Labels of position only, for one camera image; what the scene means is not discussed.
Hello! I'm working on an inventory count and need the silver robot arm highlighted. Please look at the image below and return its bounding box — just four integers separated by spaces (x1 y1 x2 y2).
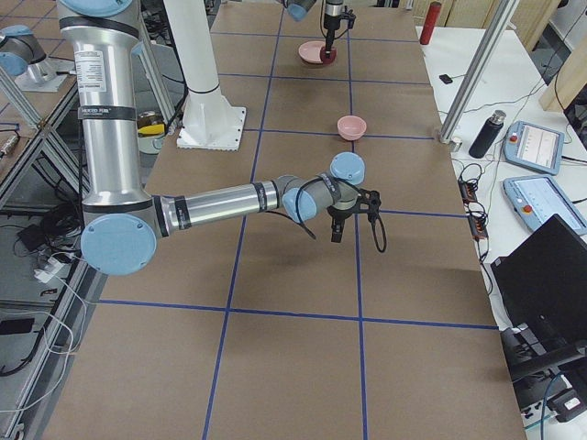
281 0 345 58
58 1 371 275

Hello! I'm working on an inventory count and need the red bottle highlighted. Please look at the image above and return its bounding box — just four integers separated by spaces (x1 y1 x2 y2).
419 1 442 46

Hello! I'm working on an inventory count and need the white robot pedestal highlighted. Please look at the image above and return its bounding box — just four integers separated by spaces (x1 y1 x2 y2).
164 0 247 151

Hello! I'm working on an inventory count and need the black bottle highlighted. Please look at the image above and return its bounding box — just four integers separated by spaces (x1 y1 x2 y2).
469 110 506 159

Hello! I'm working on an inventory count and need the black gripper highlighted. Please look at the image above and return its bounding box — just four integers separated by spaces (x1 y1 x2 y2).
323 13 342 50
327 195 361 243

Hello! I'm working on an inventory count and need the pink plate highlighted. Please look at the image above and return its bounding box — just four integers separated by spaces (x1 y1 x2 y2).
297 40 326 65

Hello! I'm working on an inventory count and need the red apple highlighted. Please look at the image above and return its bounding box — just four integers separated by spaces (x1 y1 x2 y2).
320 46 337 64

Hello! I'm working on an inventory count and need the small black box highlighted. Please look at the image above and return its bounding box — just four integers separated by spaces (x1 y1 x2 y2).
438 74 454 84

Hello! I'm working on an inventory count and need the aluminium frame post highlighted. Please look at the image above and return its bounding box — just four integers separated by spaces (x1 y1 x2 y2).
437 0 519 144

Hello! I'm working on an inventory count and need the teach pendant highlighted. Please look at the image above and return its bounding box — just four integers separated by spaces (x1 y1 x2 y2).
503 121 565 175
503 175 586 236

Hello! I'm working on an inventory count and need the near teach pendant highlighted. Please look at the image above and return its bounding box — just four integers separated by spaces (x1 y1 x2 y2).
503 175 586 236

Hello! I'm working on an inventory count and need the black laptop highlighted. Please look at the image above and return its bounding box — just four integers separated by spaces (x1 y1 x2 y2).
489 213 587 349

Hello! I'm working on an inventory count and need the far teach pendant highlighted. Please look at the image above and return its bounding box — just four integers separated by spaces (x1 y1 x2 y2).
503 121 565 175

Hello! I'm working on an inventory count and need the brown paper table mat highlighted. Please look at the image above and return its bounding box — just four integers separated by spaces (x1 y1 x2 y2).
43 3 525 439

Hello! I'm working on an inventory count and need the pink bowl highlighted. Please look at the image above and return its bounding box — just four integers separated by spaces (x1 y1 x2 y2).
337 115 367 141

